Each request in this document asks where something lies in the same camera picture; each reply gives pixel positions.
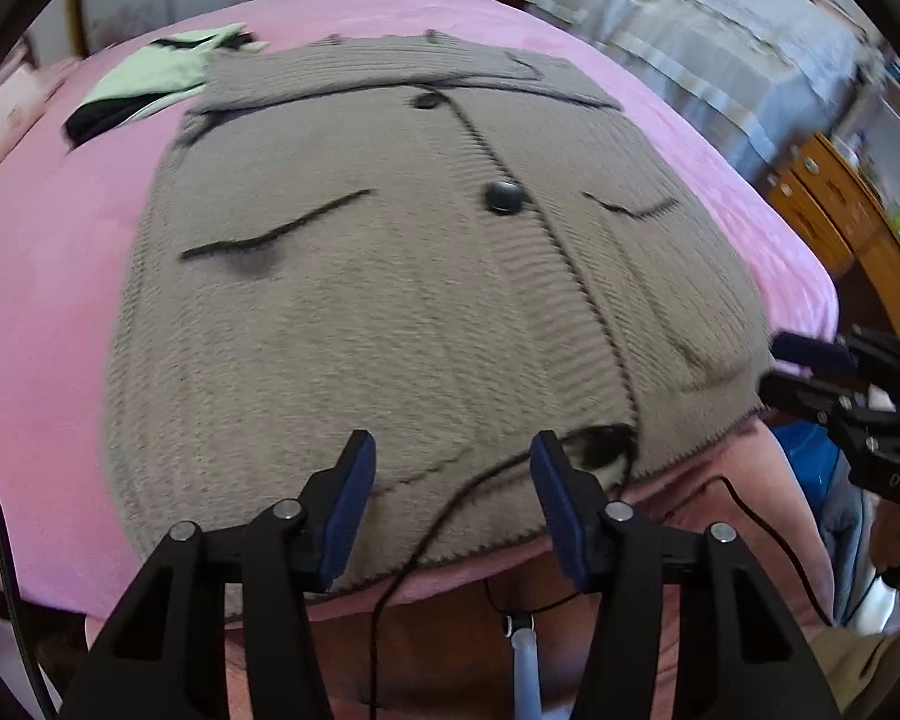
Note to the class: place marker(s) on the grey knitted cardigan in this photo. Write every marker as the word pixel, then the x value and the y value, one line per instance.
pixel 382 300

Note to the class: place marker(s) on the lace cloth covered furniture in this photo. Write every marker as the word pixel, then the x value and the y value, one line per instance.
pixel 682 37

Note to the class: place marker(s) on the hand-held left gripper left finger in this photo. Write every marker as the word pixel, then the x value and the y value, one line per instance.
pixel 352 510

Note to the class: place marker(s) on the green and black garment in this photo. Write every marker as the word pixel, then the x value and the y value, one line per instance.
pixel 150 71

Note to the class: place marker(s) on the pink bed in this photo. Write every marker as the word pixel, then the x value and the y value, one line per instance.
pixel 45 277

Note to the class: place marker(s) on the wooden drawer cabinet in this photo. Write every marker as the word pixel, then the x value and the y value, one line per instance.
pixel 832 195

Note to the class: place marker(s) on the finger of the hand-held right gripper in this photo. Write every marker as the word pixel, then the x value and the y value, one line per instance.
pixel 802 397
pixel 810 349

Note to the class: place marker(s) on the pink folded quilt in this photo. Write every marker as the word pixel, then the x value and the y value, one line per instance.
pixel 0 112

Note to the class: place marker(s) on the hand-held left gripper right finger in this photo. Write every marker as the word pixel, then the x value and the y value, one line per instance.
pixel 562 510

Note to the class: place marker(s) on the person's dusty pink top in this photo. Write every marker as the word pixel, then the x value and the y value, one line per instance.
pixel 720 562

